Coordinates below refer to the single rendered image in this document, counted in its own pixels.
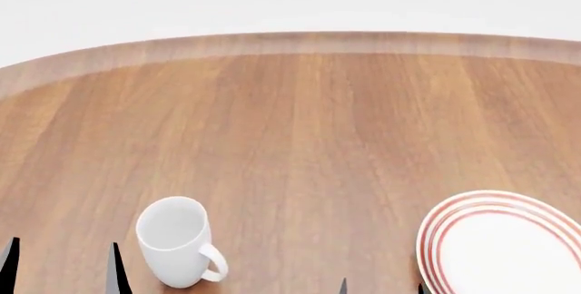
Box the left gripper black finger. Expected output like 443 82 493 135
0 237 22 294
105 241 133 294

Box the white ceramic mug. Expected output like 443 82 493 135
134 195 230 289

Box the white plate with red rings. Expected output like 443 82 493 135
415 189 581 294

